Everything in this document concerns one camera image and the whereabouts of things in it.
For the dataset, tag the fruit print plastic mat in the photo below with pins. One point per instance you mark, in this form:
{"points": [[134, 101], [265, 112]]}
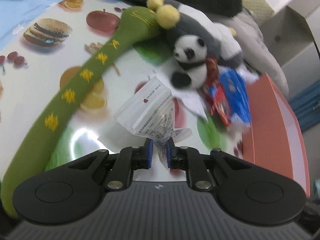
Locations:
{"points": [[26, 90]]}

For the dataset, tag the beige quilted headboard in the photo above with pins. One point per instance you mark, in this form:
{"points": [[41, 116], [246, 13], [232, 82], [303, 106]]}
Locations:
{"points": [[260, 9]]}

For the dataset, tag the blue white tissue pack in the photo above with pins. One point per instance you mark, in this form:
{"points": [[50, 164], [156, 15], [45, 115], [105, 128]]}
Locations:
{"points": [[236, 94]]}

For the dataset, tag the green plush massage stick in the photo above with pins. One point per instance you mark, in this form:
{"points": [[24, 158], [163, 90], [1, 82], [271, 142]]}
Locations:
{"points": [[137, 24]]}

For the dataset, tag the blue curtain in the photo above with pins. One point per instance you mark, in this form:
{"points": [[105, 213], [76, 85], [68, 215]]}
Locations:
{"points": [[306, 106]]}

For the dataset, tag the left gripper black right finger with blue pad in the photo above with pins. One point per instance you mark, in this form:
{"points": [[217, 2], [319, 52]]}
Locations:
{"points": [[204, 172]]}

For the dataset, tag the pink cardboard box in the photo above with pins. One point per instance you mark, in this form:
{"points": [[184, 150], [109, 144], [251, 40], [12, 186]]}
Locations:
{"points": [[274, 140]]}

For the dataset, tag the grey white penguin plush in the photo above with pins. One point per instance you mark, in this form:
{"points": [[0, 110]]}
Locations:
{"points": [[178, 19]]}

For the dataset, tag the white wardrobe cabinet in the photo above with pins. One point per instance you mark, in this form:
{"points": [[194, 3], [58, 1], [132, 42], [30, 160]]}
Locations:
{"points": [[290, 40]]}

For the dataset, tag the small panda plush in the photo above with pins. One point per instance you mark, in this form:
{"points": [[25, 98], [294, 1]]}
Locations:
{"points": [[190, 51]]}

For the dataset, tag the clear zip plastic bag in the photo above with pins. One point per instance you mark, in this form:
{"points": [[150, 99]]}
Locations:
{"points": [[150, 113]]}

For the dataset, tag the red snack wrapper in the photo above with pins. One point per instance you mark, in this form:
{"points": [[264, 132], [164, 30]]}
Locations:
{"points": [[214, 92]]}

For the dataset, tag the white folded cloth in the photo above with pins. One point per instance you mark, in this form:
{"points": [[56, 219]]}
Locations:
{"points": [[191, 98]]}

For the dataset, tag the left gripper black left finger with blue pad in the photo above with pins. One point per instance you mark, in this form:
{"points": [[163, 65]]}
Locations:
{"points": [[114, 172]]}

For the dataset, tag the grey quilt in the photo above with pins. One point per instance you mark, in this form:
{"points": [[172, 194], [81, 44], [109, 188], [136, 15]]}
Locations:
{"points": [[255, 52]]}

